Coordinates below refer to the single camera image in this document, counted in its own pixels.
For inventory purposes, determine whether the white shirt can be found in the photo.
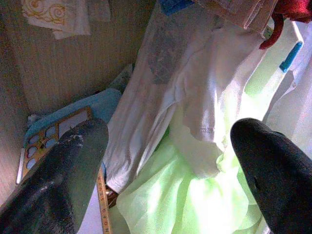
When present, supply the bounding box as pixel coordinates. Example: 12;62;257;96
103;0;278;195

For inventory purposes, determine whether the tan framed blue puzzle board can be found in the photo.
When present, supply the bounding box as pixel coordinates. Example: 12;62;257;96
16;106;95;185

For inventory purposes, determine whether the blue fabric patch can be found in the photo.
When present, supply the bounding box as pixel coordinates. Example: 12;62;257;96
159;0;195;17

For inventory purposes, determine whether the pale pink folded cloth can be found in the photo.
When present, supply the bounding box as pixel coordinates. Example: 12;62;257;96
192;0;278;37

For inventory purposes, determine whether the red cloth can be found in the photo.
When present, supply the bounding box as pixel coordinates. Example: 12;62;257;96
258;0;312;51

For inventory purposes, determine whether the white gold embroidered cloth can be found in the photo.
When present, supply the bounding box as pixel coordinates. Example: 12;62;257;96
20;0;91;39

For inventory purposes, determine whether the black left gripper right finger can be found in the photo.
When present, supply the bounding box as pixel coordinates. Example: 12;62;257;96
230;118;312;234

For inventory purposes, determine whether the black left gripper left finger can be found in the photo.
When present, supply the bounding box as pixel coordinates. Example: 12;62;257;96
0;118;109;234

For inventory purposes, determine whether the white hanging sheet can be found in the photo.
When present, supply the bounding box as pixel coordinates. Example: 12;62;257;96
262;20;312;159

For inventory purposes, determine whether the tan numbered ruler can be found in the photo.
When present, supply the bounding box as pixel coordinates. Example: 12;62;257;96
96;168;113;234

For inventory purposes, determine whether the blue towel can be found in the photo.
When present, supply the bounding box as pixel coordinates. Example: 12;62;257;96
23;87;122;147

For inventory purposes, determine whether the light green cloth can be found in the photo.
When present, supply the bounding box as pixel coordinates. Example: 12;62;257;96
117;31;293;234

